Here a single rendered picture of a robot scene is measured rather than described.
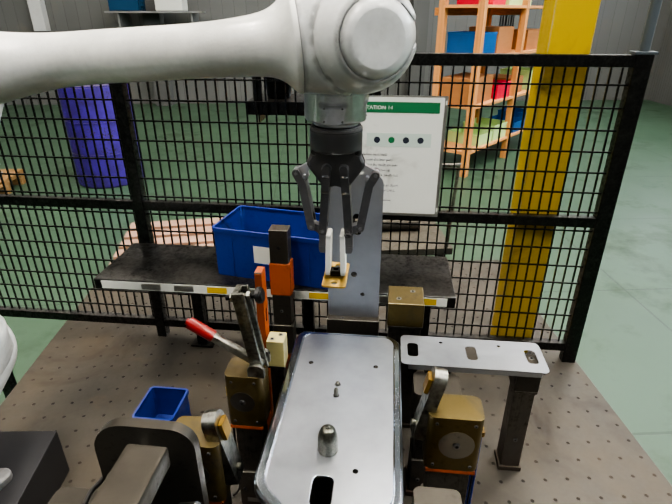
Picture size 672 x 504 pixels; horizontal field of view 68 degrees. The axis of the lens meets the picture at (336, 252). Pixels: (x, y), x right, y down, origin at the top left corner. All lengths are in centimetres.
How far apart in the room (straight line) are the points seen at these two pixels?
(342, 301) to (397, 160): 39
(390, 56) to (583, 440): 113
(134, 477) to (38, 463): 64
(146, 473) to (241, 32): 47
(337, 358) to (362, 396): 12
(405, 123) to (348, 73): 80
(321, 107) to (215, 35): 20
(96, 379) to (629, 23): 1150
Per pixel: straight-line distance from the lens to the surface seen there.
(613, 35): 1194
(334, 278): 79
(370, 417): 91
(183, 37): 56
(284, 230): 110
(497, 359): 108
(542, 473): 131
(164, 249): 149
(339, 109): 68
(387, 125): 127
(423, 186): 131
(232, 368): 95
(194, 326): 91
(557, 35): 134
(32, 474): 123
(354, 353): 105
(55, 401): 157
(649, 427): 268
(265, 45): 52
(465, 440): 90
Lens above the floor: 163
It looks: 26 degrees down
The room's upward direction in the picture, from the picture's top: straight up
